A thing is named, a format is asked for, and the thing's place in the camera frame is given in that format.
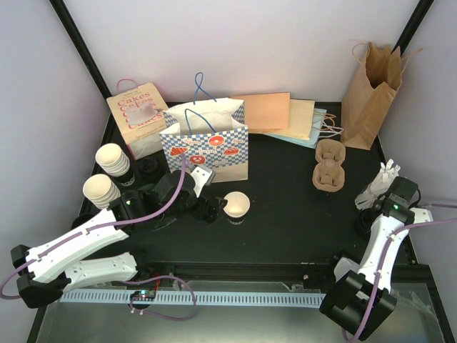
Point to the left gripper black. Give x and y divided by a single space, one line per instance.
201 214

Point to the blue checkered paper bag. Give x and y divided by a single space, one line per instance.
210 133

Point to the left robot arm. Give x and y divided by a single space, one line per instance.
47 272

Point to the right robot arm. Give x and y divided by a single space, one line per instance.
360 301

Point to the black coffee cup lids stack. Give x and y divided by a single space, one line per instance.
150 169

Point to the near paper cup stack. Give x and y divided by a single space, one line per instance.
100 190

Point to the paper cup stack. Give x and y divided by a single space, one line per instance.
112 159
100 190

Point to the far paper cup stack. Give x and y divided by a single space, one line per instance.
112 159

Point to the Cakes printed paper bag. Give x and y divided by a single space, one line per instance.
138 111

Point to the orange flat paper bag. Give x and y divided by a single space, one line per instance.
266 112

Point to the tan flat paper bag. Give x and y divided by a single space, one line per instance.
300 120

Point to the light blue flat paper bag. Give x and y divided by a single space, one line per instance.
324 127

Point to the standing brown paper bag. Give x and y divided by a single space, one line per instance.
370 94

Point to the light blue cable duct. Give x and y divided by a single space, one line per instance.
229 299

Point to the left black frame post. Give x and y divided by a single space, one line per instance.
77 39

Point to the black frame post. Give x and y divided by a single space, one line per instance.
77 39
414 22

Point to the right black frame post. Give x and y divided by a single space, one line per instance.
414 22

